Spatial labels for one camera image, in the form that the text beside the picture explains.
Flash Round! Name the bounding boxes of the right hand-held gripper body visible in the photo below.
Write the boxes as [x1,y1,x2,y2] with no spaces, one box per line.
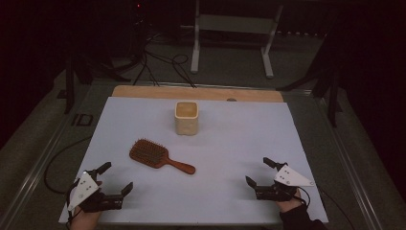
[255,164,315,203]

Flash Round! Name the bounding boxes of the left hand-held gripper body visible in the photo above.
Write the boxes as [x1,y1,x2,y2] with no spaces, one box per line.
[67,171,124,214]

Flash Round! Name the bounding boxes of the brown wooden hairbrush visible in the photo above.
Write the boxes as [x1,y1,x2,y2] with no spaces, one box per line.
[128,138,196,175]

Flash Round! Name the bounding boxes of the cream square cup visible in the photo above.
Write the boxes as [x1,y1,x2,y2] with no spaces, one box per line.
[174,101,199,136]

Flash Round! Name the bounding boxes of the person's right hand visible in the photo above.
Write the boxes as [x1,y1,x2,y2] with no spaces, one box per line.
[276,190,303,214]

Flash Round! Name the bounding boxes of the person's left hand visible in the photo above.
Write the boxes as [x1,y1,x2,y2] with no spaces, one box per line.
[69,207,103,230]

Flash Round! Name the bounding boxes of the white table cover sheet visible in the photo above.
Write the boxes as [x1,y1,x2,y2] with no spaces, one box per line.
[57,96,329,224]

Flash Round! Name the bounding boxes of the black tripod stand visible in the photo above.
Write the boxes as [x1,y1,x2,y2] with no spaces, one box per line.
[276,32,344,128]
[56,54,132,115]

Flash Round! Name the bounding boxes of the wooden table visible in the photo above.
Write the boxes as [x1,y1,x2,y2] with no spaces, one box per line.
[111,84,284,104]

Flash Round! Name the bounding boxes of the white metal stand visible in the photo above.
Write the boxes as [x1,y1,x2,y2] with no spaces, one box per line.
[190,0,284,80]

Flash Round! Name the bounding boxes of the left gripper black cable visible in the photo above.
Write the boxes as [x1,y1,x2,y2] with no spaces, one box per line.
[64,178,81,230]

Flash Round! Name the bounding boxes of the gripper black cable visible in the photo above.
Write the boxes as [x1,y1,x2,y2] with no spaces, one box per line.
[295,186,311,207]
[64,178,81,230]

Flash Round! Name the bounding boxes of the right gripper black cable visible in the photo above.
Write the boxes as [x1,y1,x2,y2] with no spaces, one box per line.
[295,186,311,207]

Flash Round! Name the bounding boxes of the black cable loop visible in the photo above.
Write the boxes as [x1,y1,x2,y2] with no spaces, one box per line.
[43,135,94,196]

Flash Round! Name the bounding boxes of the metal floor rail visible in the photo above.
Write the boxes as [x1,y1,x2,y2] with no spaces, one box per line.
[314,95,384,230]
[0,108,84,230]

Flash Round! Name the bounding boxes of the thin black floor cable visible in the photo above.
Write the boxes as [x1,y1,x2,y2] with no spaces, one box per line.
[319,188,357,230]

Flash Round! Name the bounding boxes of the black floor cables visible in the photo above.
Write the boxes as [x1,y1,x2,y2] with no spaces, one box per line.
[132,32,197,89]

